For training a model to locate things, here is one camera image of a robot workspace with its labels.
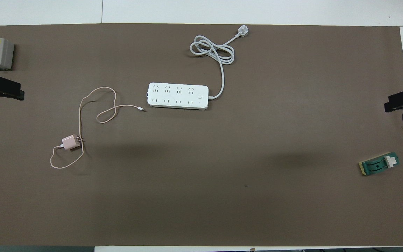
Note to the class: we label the pink charger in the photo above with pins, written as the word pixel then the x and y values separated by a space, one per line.
pixel 70 142

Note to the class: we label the white power strip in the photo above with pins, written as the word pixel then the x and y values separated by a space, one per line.
pixel 178 96

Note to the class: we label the green knife switch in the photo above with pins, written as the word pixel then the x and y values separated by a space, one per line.
pixel 376 165

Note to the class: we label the brown table mat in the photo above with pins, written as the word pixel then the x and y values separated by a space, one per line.
pixel 257 157

